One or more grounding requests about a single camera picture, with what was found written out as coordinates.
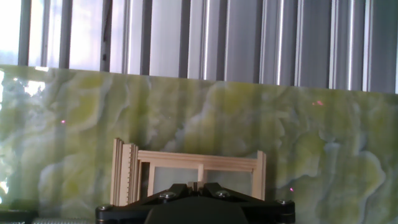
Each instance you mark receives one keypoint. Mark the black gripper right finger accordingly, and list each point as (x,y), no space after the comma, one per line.
(222,193)

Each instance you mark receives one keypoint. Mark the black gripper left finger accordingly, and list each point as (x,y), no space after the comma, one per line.
(168,195)

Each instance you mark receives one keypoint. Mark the miniature wooden sliding window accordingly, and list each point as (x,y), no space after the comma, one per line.
(199,161)

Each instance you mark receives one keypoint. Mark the green marble pattern mat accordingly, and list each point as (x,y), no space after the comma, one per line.
(311,140)

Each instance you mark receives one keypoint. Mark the black C-clamp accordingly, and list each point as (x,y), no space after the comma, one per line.
(18,214)

